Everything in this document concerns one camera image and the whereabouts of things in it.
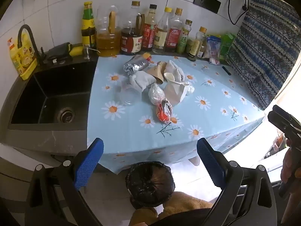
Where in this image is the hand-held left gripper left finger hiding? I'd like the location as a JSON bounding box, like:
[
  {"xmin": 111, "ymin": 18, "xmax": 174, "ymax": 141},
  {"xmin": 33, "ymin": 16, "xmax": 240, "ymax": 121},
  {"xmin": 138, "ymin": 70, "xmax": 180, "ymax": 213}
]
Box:
[{"xmin": 25, "ymin": 138, "xmax": 105, "ymax": 226}]

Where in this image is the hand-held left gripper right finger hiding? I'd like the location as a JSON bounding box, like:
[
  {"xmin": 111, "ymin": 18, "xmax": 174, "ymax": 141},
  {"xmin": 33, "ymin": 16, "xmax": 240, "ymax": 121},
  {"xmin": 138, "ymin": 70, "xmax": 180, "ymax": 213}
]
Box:
[{"xmin": 196, "ymin": 138, "xmax": 278, "ymax": 226}]

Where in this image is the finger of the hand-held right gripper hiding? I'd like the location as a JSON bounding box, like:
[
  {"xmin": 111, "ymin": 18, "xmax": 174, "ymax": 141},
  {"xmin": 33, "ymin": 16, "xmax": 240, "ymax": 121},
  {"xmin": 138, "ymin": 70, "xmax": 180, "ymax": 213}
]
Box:
[
  {"xmin": 268, "ymin": 111, "xmax": 301, "ymax": 136},
  {"xmin": 272, "ymin": 105, "xmax": 301, "ymax": 126}
]

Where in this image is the black bagged trash bin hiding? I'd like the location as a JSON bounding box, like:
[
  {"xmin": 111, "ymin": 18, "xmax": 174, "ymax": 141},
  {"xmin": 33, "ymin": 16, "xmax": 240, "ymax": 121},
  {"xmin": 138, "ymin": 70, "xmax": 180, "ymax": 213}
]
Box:
[{"xmin": 125, "ymin": 161, "xmax": 176, "ymax": 209}]

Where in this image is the red white snack wrapper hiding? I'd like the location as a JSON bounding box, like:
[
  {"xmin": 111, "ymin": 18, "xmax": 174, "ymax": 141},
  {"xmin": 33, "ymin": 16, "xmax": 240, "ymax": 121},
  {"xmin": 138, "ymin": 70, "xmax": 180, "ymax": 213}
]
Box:
[{"xmin": 156, "ymin": 99, "xmax": 174, "ymax": 123}]

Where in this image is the white paper bag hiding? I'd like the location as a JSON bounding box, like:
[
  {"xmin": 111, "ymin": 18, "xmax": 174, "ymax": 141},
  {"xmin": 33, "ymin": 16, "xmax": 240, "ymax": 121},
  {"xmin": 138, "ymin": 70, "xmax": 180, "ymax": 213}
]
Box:
[{"xmin": 163, "ymin": 72, "xmax": 195, "ymax": 106}]

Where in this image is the clear plastic bag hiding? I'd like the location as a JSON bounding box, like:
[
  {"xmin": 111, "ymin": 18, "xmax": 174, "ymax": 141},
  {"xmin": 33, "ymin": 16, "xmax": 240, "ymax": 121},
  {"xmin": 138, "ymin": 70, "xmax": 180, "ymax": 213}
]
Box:
[{"xmin": 148, "ymin": 83, "xmax": 166, "ymax": 105}]

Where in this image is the silver foil snack packet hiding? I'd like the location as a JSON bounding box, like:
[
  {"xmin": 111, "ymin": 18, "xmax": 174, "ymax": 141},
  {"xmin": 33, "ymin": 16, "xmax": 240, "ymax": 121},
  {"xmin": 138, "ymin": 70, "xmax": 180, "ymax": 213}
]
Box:
[{"xmin": 123, "ymin": 55, "xmax": 151, "ymax": 76}]

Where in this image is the person's right hand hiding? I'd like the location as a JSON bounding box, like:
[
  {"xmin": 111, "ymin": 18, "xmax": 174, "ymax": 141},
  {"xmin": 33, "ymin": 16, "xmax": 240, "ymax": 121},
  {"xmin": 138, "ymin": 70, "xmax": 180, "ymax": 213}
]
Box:
[{"xmin": 280, "ymin": 145, "xmax": 301, "ymax": 183}]

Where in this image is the blue daisy print tablecloth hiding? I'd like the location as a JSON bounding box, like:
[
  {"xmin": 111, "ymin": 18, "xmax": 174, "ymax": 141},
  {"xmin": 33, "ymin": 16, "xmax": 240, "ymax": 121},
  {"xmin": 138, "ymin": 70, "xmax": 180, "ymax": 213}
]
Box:
[{"xmin": 87, "ymin": 53, "xmax": 267, "ymax": 175}]

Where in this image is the blue patterned cloth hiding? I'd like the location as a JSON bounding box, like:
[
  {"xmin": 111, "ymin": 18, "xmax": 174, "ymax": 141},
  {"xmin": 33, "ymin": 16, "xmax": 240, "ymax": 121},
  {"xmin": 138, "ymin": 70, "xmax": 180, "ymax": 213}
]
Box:
[{"xmin": 228, "ymin": 0, "xmax": 301, "ymax": 111}]

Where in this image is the clear plastic cup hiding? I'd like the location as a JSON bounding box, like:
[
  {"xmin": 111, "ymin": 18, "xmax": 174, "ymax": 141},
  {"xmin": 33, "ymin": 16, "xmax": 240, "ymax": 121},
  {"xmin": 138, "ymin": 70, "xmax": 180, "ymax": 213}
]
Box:
[{"xmin": 115, "ymin": 84, "xmax": 142, "ymax": 106}]

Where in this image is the black kitchen sink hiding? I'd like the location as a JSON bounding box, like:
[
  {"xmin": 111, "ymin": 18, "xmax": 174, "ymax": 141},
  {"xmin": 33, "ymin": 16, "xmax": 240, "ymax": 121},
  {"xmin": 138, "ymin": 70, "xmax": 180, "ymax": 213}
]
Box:
[{"xmin": 9, "ymin": 60, "xmax": 98, "ymax": 131}]

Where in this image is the green packet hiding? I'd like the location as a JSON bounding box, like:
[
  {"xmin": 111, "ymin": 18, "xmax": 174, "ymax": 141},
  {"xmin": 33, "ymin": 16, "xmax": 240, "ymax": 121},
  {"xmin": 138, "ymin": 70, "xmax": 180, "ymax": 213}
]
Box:
[{"xmin": 219, "ymin": 33, "xmax": 236, "ymax": 62}]

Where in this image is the white sock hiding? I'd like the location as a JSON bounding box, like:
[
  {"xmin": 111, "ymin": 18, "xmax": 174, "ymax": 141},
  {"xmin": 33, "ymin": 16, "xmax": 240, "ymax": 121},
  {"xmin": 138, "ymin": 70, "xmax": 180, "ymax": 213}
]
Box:
[{"xmin": 129, "ymin": 71, "xmax": 157, "ymax": 94}]

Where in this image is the blue white packet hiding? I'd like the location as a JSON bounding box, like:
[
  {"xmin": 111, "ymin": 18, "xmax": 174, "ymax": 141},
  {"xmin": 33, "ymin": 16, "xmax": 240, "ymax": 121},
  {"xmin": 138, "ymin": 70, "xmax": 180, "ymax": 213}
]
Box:
[{"xmin": 206, "ymin": 35, "xmax": 222, "ymax": 66}]

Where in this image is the brown paper cup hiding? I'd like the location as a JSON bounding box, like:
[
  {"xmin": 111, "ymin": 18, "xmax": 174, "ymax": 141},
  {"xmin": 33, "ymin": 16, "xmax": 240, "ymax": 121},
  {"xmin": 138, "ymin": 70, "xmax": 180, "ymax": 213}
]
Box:
[{"xmin": 146, "ymin": 61, "xmax": 168, "ymax": 84}]

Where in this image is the slim clear gold cap bottle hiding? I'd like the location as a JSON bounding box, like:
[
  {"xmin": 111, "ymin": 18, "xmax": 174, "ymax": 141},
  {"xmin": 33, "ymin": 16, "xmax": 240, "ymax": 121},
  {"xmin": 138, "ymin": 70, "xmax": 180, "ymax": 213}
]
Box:
[{"xmin": 187, "ymin": 26, "xmax": 208, "ymax": 62}]

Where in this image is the yellow sponge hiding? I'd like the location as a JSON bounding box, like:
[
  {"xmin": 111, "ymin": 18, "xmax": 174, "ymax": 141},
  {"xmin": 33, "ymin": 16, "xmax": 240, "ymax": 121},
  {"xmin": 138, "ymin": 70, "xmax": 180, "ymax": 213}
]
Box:
[{"xmin": 69, "ymin": 44, "xmax": 84, "ymax": 57}]

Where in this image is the orange snack wrapper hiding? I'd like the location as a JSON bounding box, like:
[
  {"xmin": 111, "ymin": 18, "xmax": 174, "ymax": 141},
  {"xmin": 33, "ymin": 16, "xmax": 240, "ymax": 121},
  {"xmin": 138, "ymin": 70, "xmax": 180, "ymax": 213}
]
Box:
[{"xmin": 141, "ymin": 52, "xmax": 155, "ymax": 64}]

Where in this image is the clear cooking oil jug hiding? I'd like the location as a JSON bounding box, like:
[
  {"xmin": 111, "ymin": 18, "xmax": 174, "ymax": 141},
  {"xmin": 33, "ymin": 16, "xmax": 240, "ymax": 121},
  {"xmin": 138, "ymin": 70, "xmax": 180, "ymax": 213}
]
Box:
[{"xmin": 95, "ymin": 4, "xmax": 122, "ymax": 57}]

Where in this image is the yellow detergent pouch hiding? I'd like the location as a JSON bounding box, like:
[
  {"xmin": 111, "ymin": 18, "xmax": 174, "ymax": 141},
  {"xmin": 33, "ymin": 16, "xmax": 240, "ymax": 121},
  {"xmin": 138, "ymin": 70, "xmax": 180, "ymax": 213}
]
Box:
[{"xmin": 9, "ymin": 34, "xmax": 38, "ymax": 81}]

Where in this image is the gold cap red label bottle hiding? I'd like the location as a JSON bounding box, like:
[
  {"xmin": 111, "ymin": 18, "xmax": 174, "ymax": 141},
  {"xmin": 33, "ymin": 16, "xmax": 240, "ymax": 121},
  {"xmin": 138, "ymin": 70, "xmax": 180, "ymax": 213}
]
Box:
[{"xmin": 166, "ymin": 8, "xmax": 183, "ymax": 53}]

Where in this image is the yellow cap clear bottle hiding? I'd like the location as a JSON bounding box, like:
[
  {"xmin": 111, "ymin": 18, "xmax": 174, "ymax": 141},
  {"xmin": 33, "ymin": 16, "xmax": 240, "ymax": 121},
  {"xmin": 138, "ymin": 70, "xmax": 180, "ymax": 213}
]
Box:
[{"xmin": 152, "ymin": 6, "xmax": 173, "ymax": 53}]

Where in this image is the green yellow label bottle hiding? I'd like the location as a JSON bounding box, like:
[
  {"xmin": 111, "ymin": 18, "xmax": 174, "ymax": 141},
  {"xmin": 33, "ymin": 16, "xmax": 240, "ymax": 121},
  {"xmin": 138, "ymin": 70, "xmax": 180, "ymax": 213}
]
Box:
[{"xmin": 81, "ymin": 1, "xmax": 97, "ymax": 50}]

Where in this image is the black faucet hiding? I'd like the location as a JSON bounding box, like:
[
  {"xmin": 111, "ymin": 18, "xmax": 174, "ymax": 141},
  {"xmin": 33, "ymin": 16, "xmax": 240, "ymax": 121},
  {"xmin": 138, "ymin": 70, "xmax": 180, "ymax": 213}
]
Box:
[{"xmin": 17, "ymin": 24, "xmax": 45, "ymax": 64}]

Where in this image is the black cap red label bottle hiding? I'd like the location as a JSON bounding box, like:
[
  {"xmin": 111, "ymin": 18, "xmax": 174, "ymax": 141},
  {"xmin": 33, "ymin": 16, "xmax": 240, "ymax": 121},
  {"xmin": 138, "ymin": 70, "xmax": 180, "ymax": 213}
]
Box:
[{"xmin": 142, "ymin": 4, "xmax": 158, "ymax": 52}]

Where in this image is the black power cable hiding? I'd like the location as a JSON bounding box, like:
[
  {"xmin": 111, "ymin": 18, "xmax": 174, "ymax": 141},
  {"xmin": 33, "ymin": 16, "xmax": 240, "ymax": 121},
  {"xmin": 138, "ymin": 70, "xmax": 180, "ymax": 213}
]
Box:
[{"xmin": 227, "ymin": 0, "xmax": 250, "ymax": 25}]

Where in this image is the black wall socket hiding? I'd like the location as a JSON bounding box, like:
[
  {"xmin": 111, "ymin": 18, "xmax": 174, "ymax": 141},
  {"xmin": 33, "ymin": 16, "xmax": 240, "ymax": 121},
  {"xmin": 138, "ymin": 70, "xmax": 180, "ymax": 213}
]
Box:
[{"xmin": 193, "ymin": 0, "xmax": 222, "ymax": 14}]

